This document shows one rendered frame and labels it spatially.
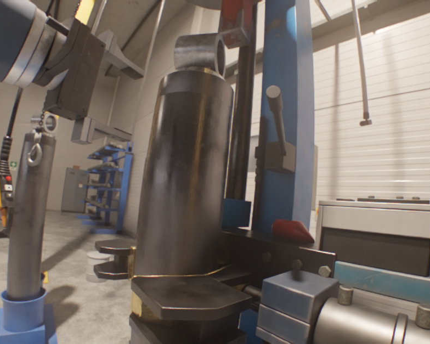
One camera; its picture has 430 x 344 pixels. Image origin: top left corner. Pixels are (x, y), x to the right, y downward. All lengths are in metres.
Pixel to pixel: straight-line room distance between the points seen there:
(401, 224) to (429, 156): 1.90
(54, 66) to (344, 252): 0.58
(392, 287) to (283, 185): 0.50
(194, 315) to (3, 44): 0.42
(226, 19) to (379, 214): 0.86
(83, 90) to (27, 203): 1.40
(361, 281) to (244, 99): 0.79
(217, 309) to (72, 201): 10.38
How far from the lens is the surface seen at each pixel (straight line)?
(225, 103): 0.57
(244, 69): 1.07
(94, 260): 3.02
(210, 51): 0.64
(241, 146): 0.91
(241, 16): 0.98
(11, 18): 0.33
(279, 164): 0.74
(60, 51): 0.30
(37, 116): 1.82
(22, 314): 1.90
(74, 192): 10.64
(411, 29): 2.95
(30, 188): 1.71
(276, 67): 1.04
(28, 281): 1.84
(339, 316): 0.43
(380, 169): 2.36
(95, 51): 0.40
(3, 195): 1.33
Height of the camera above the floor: 1.16
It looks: 6 degrees up
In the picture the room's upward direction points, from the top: 6 degrees clockwise
